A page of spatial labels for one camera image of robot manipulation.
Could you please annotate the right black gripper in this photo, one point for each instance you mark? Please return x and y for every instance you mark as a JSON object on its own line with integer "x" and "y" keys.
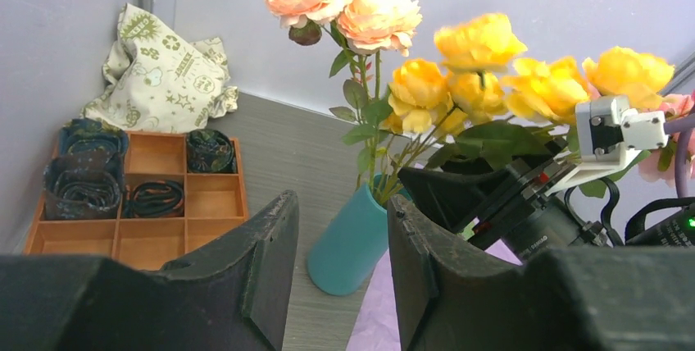
{"x": 517, "y": 206}

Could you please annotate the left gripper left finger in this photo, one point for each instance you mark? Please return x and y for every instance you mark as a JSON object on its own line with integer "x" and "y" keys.
{"x": 230, "y": 294}

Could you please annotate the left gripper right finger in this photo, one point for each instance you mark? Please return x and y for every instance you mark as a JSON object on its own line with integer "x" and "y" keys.
{"x": 451, "y": 295}

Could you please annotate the pink paper flower bouquet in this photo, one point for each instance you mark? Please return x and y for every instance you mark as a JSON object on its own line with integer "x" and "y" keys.
{"x": 376, "y": 327}

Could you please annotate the yellow flower stem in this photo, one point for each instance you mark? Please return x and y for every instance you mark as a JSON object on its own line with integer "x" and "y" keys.
{"x": 484, "y": 74}

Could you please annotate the teal cylindrical vase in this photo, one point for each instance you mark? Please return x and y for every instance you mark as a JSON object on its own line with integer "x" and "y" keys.
{"x": 351, "y": 245}

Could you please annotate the peach rose flower stem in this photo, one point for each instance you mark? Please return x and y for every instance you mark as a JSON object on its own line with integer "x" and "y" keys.
{"x": 379, "y": 111}

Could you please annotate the pink rose flower stem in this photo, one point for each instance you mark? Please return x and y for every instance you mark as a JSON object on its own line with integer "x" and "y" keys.
{"x": 660, "y": 163}

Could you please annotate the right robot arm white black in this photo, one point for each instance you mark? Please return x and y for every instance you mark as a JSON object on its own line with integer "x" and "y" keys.
{"x": 667, "y": 222}

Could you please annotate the orange compartment tray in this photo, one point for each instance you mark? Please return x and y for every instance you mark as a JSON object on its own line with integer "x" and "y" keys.
{"x": 214, "y": 204}

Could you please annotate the dark rolled fabric center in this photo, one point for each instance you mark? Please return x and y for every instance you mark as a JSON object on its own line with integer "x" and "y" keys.
{"x": 154, "y": 199}

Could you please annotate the dark rolled fabric top-right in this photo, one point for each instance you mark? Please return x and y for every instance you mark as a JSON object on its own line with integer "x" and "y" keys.
{"x": 210, "y": 151}

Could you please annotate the dark rolled fabric middle-left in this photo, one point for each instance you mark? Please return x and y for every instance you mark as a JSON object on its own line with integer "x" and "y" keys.
{"x": 84, "y": 186}

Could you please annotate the dark rolled fabric top-left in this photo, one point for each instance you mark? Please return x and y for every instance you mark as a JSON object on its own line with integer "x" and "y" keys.
{"x": 82, "y": 135}

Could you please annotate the cream printed cloth bag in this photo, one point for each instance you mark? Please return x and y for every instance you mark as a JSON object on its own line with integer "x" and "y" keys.
{"x": 159, "y": 82}

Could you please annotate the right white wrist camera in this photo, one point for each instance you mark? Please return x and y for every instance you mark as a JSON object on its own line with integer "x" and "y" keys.
{"x": 611, "y": 134}

